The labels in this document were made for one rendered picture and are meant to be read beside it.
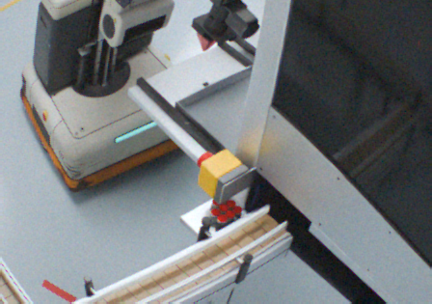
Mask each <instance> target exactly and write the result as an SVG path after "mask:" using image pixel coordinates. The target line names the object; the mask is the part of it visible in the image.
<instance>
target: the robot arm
mask: <svg viewBox="0 0 432 304"><path fill-rule="evenodd" d="M209 1H210V2H211V3H212V5H211V10H210V12H209V13H206V14H202V15H200V16H197V17H195V18H194V19H193V21H192V25H191V27H193V29H194V30H195V31H197V33H196V34H197V36H198V39H199V40H200V43H201V49H202V51H206V50H207V49H209V48H210V47H211V46H212V45H213V44H214V43H217V45H221V44H223V43H225V42H226V41H229V42H231V41H234V40H235V39H236V38H237V36H238V35H239V36H240V37H241V38H242V39H243V40H246V39H247V38H250V37H251V36H253V35H255V34H256V32H257V31H258V29H259V28H260V25H259V24H258V19H257V17H255V16H254V14H252V12H251V11H250V10H249V9H248V5H247V4H245V3H244V2H243V1H241V0H209Z"/></svg>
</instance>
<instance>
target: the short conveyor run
mask: <svg viewBox="0 0 432 304"><path fill-rule="evenodd" d="M269 208H270V207H269V206H267V205H266V206H264V207H258V208H256V209H254V210H253V211H251V212H249V213H248V214H246V215H245V216H243V217H241V218H240V219H238V220H237V221H235V222H233V223H232V224H230V225H228V226H227V227H225V228H223V229H221V230H220V231H218V232H217V233H215V234H212V233H211V232H210V231H209V229H210V224H211V219H210V218H209V217H203V218H202V221H201V223H202V226H201V227H200V228H199V237H198V241H197V243H196V244H193V245H191V246H190V247H187V248H186V249H184V250H183V251H179V252H178V253H177V254H174V255H172V256H170V257H169V258H166V259H165V260H164V261H161V262H159V263H157V264H154V265H151V266H150V267H147V268H146V269H144V270H141V271H140V272H139V271H138V273H135V274H134V275H133V274H132V275H131V276H129V277H126V278H124V279H123V280H121V281H118V282H117V283H114V284H112V285H110V286H108V287H106V288H104V289H102V290H99V291H95V290H94V286H93V280H92V278H91V277H89V276H85V278H84V281H85V283H86V284H84V285H85V290H86V295H87V296H86V297H84V298H83V297H82V298H81V299H79V300H77V301H74V302H72V303H70V304H205V303H207V302H208V301H211V300H213V299H215V298H216V297H219V296H220V295H222V294H224V293H227V292H228V291H229V290H232V289H235V288H236V287H237V286H240V285H241V284H242V283H245V282H246V281H247V280H249V279H252V278H253V277H254V276H256V275H258V273H260V272H261V271H264V270H265V269H267V268H268V267H270V266H271V265H273V264H275V263H276V262H278V261H279V260H281V259H283V258H285V256H286V254H287V251H288V249H289V248H290V246H291V243H292V241H293V235H291V234H290V233H289V232H287V231H286V230H285V228H286V227H287V222H286V221H284V222H283V223H282V224H281V225H280V224H278V223H277V222H276V221H275V220H273V219H272V218H271V216H270V215H269V214H267V213H268V212H269Z"/></svg>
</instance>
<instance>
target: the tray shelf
mask: <svg viewBox="0 0 432 304"><path fill-rule="evenodd" d="M259 31H260V30H259ZM259 31H256V34H255V35H253V36H251V37H250V38H247V39H246V40H245V41H248V42H249V43H250V44H251V45H252V46H253V47H254V48H257V42H258V35H259ZM228 43H229V44H230V45H231V47H233V48H234V49H235V50H236V51H243V50H245V49H244V48H243V47H242V46H240V45H238V44H237V43H236V42H234V41H231V42H228ZM245 51H246V50H245ZM246 52H248V51H246ZM248 53H249V52H248ZM249 54H250V53H249ZM241 69H245V67H244V66H243V65H241V64H240V63H239V62H238V61H237V60H236V59H234V58H233V57H231V56H230V55H229V54H228V53H227V52H226V51H225V50H224V49H221V48H220V47H219V46H217V47H215V48H213V49H209V50H206V51H205V52H203V53H201V54H199V55H197V56H195V57H192V58H190V59H189V60H186V61H183V62H181V63H179V64H176V65H174V66H172V67H170V68H168V69H165V70H163V71H161V72H159V73H158V74H156V75H154V76H153V77H152V78H149V79H147V80H146V81H147V82H148V83H149V84H150V85H151V86H152V87H153V88H154V89H155V90H156V91H157V92H158V93H159V94H160V95H161V96H162V97H164V98H165V99H166V100H167V101H168V102H170V104H171V105H172V106H173V107H175V101H176V100H179V99H181V98H183V97H186V96H188V95H190V94H192V93H194V92H196V91H197V90H199V89H201V88H203V87H204V85H203V83H204V82H206V81H207V82H208V83H209V84H211V83H213V82H215V81H217V80H219V79H223V78H225V77H227V76H229V75H231V74H233V73H235V72H237V71H239V70H241ZM127 95H128V96H129V97H131V98H132V99H133V100H134V101H135V102H136V103H137V105H138V106H139V107H141V108H142V109H143V110H144V111H145V113H146V114H147V115H148V116H149V117H150V118H151V119H152V120H153V121H155V122H156V124H157V125H158V126H159V127H160V128H161V129H162V130H163V131H164V132H165V133H166V134H167V135H168V136H169V137H170V138H171V139H172V140H173V141H174V142H175V143H177V144H178V145H179V146H180V147H181V148H182V149H183V150H184V151H185V152H186V153H187V154H188V155H189V156H190V157H191V158H192V159H193V161H194V162H195V163H196V164H197V160H198V158H200V156H201V155H202V154H203V153H205V152H206V150H205V149H204V148H203V147H202V146H201V145H200V144H198V143H197V142H196V141H195V140H193V139H192V138H191V137H190V136H189V135H188V134H187V133H186V132H185V131H184V130H183V129H182V128H181V127H180V126H179V125H178V124H176V123H175V122H174V121H173V120H172V119H171V118H170V117H169V116H168V115H167V114H166V113H165V112H164V110H163V109H162V108H160V107H159V106H158V105H157V104H156V103H155V102H154V101H153V100H152V99H151V97H149V96H148V95H147V94H146V93H144V91H143V90H142V89H141V88H139V87H138V85H135V86H133V87H131V88H129V89H128V92H127Z"/></svg>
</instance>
